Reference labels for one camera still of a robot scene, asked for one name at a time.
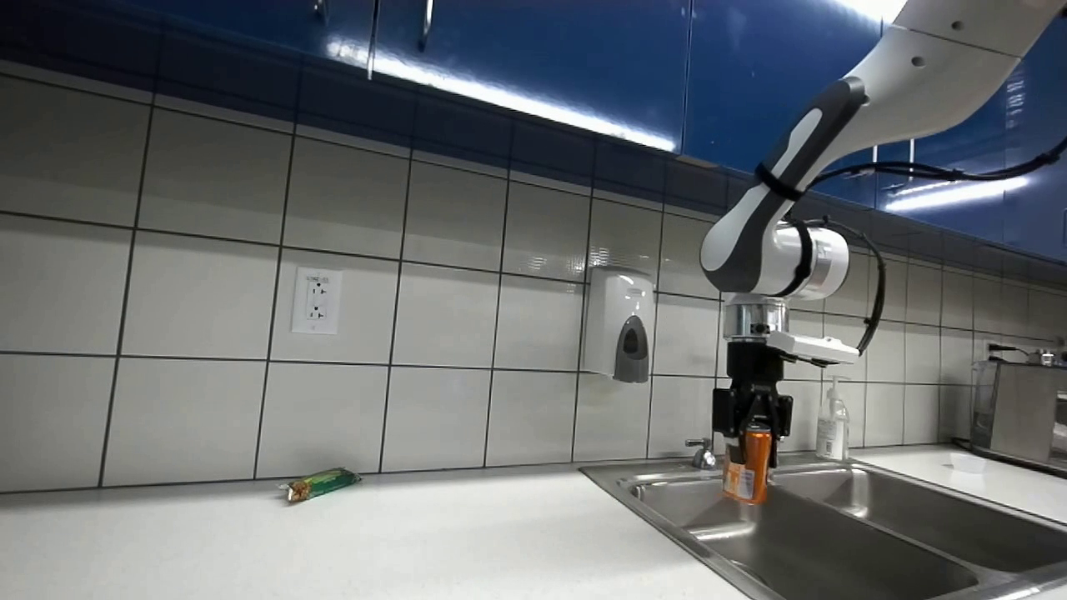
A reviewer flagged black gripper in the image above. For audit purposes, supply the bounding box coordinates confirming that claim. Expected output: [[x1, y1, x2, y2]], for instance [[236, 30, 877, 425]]
[[711, 337, 796, 507]]

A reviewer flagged orange soda can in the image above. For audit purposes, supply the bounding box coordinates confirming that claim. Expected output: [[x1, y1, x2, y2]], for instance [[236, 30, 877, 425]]
[[720, 427, 777, 509]]

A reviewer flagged stainless steel double sink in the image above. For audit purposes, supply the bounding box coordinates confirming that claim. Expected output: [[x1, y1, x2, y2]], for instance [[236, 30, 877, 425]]
[[579, 457, 1067, 600]]

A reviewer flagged clear soap pump bottle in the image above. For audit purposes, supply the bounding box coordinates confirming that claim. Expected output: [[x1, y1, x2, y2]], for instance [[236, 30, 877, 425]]
[[815, 380, 850, 465]]

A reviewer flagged green marker pen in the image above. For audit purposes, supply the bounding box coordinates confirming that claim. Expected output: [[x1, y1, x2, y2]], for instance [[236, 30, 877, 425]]
[[281, 465, 362, 507]]

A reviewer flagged chrome faucet handle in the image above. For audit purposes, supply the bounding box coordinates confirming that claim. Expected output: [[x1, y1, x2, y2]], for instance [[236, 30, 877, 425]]
[[684, 434, 723, 474]]

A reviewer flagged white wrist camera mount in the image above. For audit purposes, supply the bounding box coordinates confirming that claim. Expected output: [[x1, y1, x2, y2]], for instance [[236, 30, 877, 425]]
[[774, 327, 867, 369]]

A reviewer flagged white wall soap dispenser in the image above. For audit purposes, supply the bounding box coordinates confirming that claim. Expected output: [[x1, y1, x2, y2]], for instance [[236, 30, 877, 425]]
[[578, 263, 658, 387]]

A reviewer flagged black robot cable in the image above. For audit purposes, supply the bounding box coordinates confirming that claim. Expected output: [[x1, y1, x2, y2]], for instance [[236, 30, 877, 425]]
[[805, 134, 1067, 360]]

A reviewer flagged blue wall cabinet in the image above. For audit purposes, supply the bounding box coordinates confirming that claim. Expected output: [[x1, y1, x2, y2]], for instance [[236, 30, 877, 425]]
[[0, 0, 1067, 270]]

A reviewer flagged white wall power outlet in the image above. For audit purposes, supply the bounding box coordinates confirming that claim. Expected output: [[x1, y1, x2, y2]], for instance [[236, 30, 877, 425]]
[[291, 268, 344, 340]]

